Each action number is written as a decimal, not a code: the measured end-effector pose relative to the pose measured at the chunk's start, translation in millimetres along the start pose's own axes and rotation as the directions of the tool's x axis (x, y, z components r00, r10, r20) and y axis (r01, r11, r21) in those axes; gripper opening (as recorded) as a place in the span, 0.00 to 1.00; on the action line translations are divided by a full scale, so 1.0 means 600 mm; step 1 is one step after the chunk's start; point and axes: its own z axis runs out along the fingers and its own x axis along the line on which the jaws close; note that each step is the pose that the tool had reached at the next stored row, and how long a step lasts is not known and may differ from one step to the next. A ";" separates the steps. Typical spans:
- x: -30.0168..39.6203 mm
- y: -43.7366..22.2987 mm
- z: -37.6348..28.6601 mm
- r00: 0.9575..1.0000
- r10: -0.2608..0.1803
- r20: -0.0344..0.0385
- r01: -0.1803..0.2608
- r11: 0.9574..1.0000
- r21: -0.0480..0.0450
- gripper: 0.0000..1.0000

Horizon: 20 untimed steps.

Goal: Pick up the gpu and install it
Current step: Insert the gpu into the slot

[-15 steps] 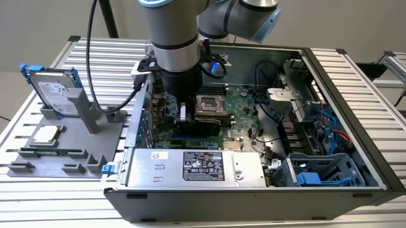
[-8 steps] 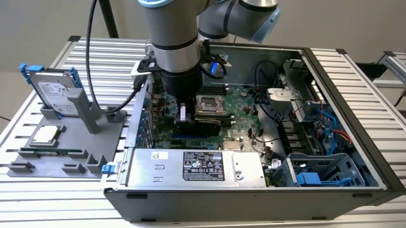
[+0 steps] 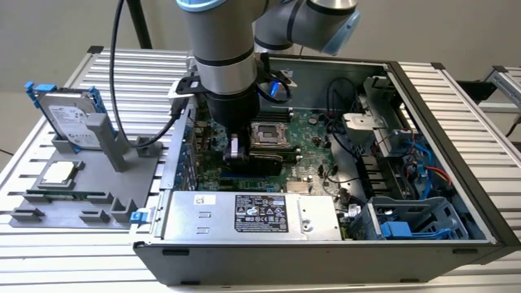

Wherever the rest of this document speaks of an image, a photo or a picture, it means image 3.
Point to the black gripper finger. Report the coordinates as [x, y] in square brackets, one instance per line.
[236, 149]

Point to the green graphics card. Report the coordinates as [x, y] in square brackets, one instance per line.
[260, 168]

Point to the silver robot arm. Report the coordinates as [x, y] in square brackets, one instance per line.
[220, 45]

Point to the green RAM stick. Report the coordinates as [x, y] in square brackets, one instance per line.
[268, 155]
[65, 193]

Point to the blue expansion slot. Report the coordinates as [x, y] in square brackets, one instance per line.
[224, 176]

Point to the CPU socket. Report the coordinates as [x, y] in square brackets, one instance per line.
[268, 134]

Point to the short black expansion slot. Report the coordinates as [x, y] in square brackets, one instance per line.
[226, 183]

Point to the green motherboard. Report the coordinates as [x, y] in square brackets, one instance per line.
[309, 143]

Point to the round coin battery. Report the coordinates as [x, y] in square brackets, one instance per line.
[312, 120]

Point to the silver chipset heatsink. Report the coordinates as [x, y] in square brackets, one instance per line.
[298, 187]

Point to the silver power supply unit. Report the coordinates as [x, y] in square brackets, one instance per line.
[220, 222]

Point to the silver metal drive bay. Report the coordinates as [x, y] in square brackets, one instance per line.
[362, 122]

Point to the blue case latch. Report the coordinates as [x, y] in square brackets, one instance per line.
[137, 217]

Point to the black plastic disk bay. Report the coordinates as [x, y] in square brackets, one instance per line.
[378, 177]

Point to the black metal pole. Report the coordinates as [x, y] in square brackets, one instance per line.
[140, 24]

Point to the grey PC case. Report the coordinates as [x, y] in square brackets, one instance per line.
[285, 262]

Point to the hard disk in blue carrier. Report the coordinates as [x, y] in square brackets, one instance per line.
[65, 119]

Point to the silver CPU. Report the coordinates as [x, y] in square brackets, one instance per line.
[59, 174]

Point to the grey drive cage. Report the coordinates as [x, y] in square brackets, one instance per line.
[406, 200]

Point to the blue plastic drive latch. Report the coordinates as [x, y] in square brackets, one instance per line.
[396, 229]

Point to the grey parts rack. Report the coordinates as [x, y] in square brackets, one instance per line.
[61, 213]

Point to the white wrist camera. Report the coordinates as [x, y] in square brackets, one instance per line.
[178, 93]

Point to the black metal bracket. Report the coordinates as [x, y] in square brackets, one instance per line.
[473, 90]

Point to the aluminium frame table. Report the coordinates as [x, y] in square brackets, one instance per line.
[506, 80]

